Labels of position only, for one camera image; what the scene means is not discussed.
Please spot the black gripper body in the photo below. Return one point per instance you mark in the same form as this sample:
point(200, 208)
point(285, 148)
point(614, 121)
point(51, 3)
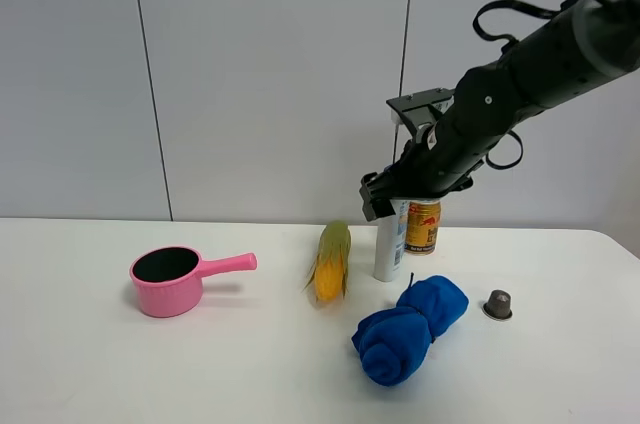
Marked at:
point(439, 157)

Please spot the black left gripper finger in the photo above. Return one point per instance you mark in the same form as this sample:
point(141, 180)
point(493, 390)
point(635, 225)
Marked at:
point(374, 192)

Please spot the white blue-capped shampoo bottle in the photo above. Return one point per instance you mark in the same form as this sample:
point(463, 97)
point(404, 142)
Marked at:
point(390, 242)

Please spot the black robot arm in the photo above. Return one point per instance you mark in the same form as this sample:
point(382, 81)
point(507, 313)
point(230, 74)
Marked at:
point(584, 45)

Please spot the gold energy drink can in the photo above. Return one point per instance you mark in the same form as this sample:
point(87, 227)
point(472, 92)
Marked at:
point(422, 226)

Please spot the yellow corn cob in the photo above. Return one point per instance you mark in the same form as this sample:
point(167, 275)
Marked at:
point(329, 271)

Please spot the rolled blue towel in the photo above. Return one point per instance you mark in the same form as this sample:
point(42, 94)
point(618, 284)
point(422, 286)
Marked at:
point(393, 343)

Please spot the grey coffee capsule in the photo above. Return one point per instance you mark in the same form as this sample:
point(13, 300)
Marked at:
point(498, 305)

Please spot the pink toy saucepan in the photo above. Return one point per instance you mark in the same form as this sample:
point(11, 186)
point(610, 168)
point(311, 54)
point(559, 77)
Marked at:
point(168, 281)

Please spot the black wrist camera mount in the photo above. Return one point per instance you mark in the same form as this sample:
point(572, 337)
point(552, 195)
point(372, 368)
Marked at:
point(420, 110)

